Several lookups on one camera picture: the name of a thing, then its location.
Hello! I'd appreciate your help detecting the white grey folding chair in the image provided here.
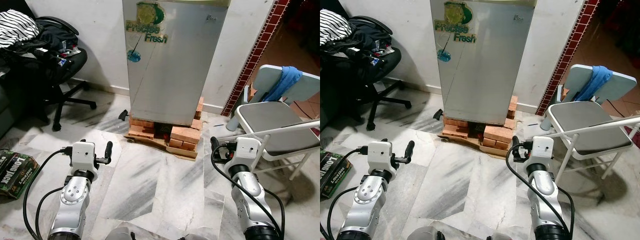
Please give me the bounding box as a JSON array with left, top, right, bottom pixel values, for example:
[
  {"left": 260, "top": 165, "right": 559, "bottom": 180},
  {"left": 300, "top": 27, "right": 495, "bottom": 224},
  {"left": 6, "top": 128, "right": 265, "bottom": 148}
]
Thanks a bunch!
[
  {"left": 234, "top": 64, "right": 321, "bottom": 181},
  {"left": 544, "top": 63, "right": 640, "bottom": 181}
]

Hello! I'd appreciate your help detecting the silver left robot leg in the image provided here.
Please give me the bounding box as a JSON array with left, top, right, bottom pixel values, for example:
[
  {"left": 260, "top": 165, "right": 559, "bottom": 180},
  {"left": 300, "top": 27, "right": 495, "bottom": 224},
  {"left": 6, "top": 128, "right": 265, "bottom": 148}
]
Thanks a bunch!
[
  {"left": 402, "top": 226, "right": 441, "bottom": 240},
  {"left": 105, "top": 227, "right": 136, "bottom": 240}
]

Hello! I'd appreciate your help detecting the long black left arm cable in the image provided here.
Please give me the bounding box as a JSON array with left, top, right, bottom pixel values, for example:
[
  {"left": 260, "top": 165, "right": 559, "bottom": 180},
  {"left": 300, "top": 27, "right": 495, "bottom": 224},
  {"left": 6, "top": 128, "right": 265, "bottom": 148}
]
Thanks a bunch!
[
  {"left": 320, "top": 145, "right": 370, "bottom": 240},
  {"left": 22, "top": 146, "right": 73, "bottom": 240}
]

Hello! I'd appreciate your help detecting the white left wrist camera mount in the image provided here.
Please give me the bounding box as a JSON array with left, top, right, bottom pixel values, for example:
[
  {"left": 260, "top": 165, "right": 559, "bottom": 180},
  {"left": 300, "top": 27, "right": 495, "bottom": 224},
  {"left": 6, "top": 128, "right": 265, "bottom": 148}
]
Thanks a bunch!
[
  {"left": 368, "top": 141, "right": 393, "bottom": 171},
  {"left": 70, "top": 141, "right": 97, "bottom": 171}
]

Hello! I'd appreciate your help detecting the silver single door fridge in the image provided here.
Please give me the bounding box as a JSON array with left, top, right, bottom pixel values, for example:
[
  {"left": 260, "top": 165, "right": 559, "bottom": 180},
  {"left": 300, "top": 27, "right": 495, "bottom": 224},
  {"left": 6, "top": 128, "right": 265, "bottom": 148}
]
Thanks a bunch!
[
  {"left": 430, "top": 0, "right": 539, "bottom": 126},
  {"left": 122, "top": 0, "right": 232, "bottom": 126}
]

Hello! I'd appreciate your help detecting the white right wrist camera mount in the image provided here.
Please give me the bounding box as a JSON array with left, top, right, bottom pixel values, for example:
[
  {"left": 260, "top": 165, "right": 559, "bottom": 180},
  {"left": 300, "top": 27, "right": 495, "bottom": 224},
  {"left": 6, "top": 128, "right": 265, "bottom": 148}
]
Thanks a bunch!
[
  {"left": 529, "top": 136, "right": 555, "bottom": 166},
  {"left": 235, "top": 137, "right": 262, "bottom": 169}
]

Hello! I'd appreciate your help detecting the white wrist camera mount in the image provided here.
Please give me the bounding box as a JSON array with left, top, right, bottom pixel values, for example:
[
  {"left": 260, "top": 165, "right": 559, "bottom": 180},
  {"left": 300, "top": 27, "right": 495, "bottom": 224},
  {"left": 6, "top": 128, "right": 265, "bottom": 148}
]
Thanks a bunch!
[
  {"left": 235, "top": 137, "right": 262, "bottom": 169},
  {"left": 529, "top": 136, "right": 555, "bottom": 166},
  {"left": 70, "top": 141, "right": 97, "bottom": 171},
  {"left": 368, "top": 141, "right": 393, "bottom": 171}
]

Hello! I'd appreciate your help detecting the red brick stack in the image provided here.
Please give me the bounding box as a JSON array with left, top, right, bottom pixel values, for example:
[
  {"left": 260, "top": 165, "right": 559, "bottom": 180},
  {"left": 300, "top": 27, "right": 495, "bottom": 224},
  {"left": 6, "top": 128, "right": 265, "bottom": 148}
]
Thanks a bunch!
[
  {"left": 443, "top": 115, "right": 471, "bottom": 130},
  {"left": 482, "top": 95, "right": 519, "bottom": 151},
  {"left": 168, "top": 97, "right": 205, "bottom": 151},
  {"left": 129, "top": 116, "right": 157, "bottom": 131}
]

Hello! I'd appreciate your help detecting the single red brick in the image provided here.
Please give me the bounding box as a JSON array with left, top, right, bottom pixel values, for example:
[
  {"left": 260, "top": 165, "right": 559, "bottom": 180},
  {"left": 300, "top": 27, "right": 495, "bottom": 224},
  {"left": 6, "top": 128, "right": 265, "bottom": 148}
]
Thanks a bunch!
[
  {"left": 128, "top": 127, "right": 155, "bottom": 140},
  {"left": 442, "top": 126, "right": 469, "bottom": 139}
]

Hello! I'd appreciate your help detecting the blue cloth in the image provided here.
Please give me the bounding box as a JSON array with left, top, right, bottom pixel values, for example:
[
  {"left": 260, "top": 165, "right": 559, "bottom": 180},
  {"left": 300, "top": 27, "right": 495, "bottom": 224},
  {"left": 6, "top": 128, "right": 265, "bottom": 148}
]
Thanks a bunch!
[
  {"left": 260, "top": 65, "right": 304, "bottom": 104},
  {"left": 574, "top": 65, "right": 614, "bottom": 104}
]

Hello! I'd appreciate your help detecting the black clothes pile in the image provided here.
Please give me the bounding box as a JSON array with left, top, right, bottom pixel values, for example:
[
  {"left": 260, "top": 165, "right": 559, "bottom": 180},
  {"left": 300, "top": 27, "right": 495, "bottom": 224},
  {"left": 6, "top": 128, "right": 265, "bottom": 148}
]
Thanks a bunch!
[
  {"left": 5, "top": 18, "right": 80, "bottom": 66},
  {"left": 325, "top": 17, "right": 397, "bottom": 66}
]

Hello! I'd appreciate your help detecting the black swivel office chair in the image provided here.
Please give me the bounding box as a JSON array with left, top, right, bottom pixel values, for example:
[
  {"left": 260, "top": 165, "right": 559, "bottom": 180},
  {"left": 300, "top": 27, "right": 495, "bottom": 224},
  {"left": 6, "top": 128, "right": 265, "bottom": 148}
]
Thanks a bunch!
[
  {"left": 320, "top": 16, "right": 414, "bottom": 132},
  {"left": 0, "top": 16, "right": 98, "bottom": 132}
]

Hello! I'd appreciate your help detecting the black green printed carton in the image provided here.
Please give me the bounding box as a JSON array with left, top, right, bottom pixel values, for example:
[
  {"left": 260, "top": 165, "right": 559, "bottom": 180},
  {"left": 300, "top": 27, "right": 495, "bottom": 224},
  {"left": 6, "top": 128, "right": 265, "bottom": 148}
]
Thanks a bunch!
[
  {"left": 320, "top": 149, "right": 351, "bottom": 200},
  {"left": 0, "top": 149, "right": 40, "bottom": 200}
]

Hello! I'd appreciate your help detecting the brown cardboard sheet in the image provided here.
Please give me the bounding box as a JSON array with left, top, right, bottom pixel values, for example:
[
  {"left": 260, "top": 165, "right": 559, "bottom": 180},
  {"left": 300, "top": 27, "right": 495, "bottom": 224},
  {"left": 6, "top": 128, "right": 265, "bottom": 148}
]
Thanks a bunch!
[
  {"left": 439, "top": 130, "right": 511, "bottom": 159},
  {"left": 125, "top": 131, "right": 199, "bottom": 160}
]

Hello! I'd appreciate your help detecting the short black left arm cable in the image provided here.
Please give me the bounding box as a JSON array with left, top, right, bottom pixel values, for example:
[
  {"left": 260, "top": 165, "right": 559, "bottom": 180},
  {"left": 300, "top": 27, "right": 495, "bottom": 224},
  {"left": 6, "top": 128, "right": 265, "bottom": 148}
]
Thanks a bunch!
[
  {"left": 35, "top": 186, "right": 65, "bottom": 240},
  {"left": 326, "top": 187, "right": 359, "bottom": 240}
]

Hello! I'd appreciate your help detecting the black white striped cloth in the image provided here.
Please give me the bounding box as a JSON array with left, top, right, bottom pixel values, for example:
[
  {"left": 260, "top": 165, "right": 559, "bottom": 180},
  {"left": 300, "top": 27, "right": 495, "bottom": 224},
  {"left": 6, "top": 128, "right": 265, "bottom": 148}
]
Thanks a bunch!
[
  {"left": 0, "top": 9, "right": 40, "bottom": 49},
  {"left": 320, "top": 9, "right": 354, "bottom": 47}
]

